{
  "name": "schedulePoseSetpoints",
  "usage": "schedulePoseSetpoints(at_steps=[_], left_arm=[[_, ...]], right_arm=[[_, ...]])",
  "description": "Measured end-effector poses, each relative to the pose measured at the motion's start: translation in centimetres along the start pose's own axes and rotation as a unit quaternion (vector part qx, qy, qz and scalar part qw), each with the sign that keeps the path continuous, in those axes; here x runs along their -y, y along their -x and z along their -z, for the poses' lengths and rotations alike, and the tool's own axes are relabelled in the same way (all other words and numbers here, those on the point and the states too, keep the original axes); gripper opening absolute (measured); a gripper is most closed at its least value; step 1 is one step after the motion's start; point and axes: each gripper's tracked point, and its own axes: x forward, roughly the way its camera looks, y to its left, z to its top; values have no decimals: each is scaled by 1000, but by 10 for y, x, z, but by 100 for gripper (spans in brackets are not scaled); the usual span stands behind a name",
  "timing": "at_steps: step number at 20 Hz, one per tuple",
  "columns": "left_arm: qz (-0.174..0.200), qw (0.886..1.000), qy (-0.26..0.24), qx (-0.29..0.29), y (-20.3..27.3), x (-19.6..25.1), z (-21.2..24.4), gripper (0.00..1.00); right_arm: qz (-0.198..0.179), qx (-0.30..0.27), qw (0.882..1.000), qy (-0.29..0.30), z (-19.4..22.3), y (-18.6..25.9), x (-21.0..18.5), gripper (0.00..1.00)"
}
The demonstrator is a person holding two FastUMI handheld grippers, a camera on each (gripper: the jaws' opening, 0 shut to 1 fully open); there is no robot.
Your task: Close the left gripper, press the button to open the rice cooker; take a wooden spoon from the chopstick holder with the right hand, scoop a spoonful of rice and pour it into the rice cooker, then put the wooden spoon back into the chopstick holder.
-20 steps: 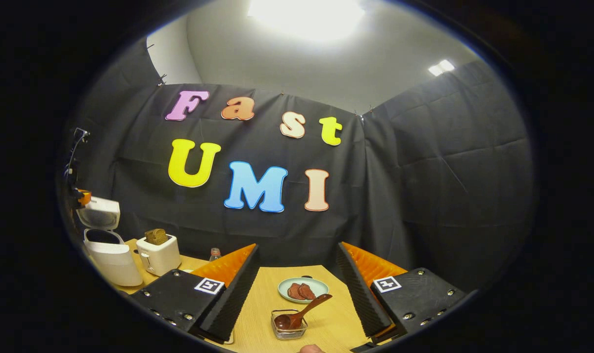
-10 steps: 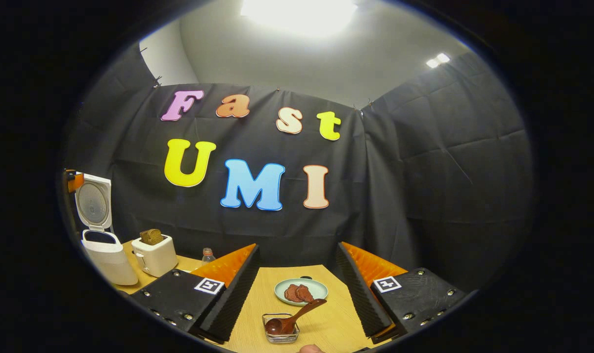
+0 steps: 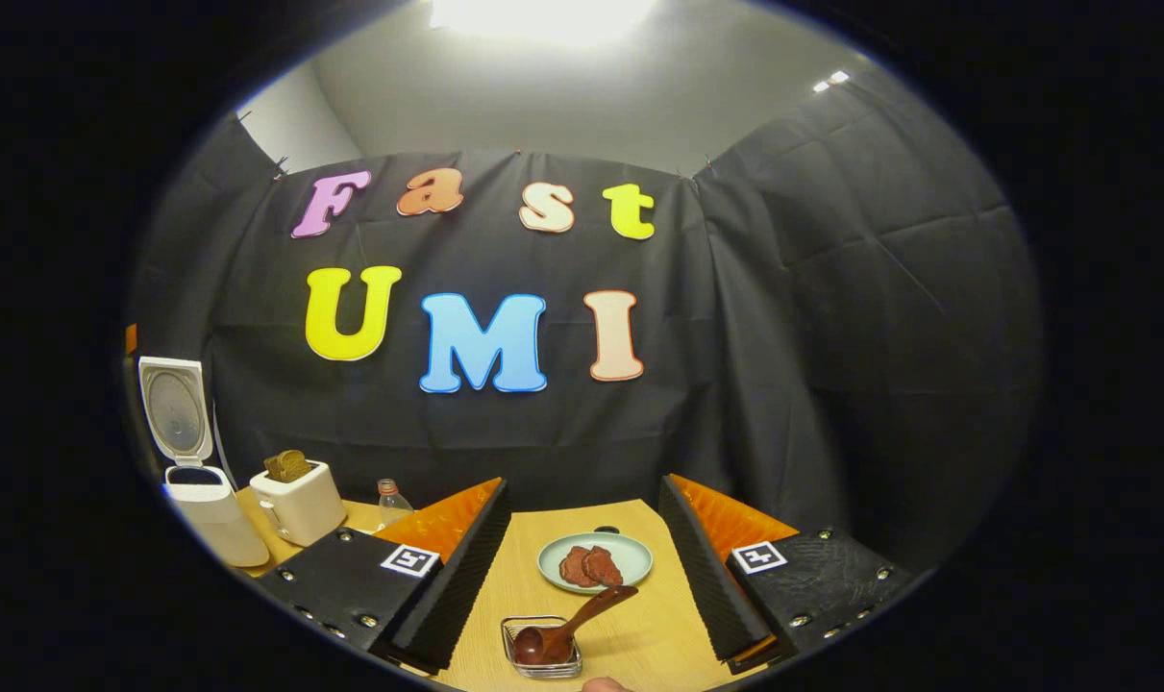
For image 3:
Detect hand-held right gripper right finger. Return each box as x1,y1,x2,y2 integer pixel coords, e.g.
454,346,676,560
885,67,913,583
658,473,914,674

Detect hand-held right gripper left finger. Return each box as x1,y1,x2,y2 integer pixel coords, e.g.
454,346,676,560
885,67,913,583
255,478,512,674

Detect brown wooden spoon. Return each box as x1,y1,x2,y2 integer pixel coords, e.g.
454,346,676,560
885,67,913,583
512,584,640,667

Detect white rice cooker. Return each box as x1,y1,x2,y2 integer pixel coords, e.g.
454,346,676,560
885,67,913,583
137,356,271,568

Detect pale green plate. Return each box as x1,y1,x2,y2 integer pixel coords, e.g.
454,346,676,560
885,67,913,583
537,531,655,595

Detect clear plastic bottle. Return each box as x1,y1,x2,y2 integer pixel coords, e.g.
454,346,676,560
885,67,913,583
378,479,414,527

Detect red meat slice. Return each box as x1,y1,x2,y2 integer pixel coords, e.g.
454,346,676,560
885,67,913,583
559,546,602,589
582,545,625,587

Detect white toaster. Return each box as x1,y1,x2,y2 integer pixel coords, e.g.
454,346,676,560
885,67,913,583
249,459,348,547

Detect brown toast bread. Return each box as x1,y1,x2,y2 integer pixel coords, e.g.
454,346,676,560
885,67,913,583
262,449,315,483

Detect black backdrop cloth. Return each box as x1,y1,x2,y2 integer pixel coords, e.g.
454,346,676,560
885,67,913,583
125,72,1044,578

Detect large ceiling light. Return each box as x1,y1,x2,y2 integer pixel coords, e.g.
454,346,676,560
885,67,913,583
431,0,659,44

